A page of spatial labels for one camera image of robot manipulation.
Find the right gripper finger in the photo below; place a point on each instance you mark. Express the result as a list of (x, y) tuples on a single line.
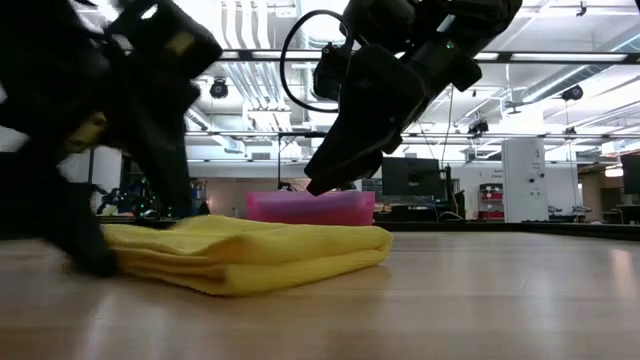
[(345, 177), (380, 100)]

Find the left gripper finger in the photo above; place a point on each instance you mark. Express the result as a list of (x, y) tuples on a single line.
[(165, 100), (55, 200)]

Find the yellow microfiber towel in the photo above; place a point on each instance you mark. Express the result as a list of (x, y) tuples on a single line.
[(240, 255)]

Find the pink translucent plastic bin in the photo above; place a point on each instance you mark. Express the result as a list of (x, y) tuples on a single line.
[(310, 207)]

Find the black ceiling spotlight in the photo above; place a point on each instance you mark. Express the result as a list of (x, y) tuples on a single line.
[(572, 92), (218, 88)]

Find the black equipment rack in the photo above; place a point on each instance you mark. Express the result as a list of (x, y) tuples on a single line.
[(410, 177)]

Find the black background robot arms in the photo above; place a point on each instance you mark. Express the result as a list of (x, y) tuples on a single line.
[(130, 202)]

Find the red drawer cabinet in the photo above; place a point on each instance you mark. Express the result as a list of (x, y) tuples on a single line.
[(491, 202)]

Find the white column with signs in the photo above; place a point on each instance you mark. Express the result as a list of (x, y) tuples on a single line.
[(522, 175)]

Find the black monitor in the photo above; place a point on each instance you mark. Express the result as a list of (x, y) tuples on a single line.
[(632, 175)]

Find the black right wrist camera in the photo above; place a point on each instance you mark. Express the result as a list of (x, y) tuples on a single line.
[(330, 70)]

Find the black metal frame stand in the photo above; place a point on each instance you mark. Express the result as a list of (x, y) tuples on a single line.
[(300, 134)]

